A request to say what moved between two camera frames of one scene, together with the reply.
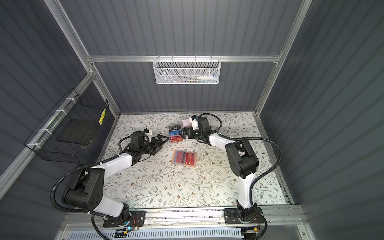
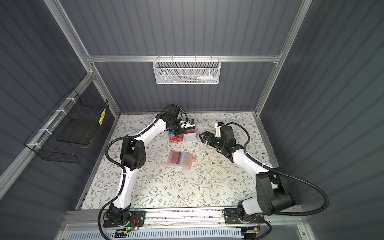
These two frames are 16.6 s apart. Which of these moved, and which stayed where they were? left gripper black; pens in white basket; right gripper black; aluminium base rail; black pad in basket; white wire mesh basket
Moved: right gripper black; left gripper black
Stayed: white wire mesh basket; pens in white basket; black pad in basket; aluminium base rail
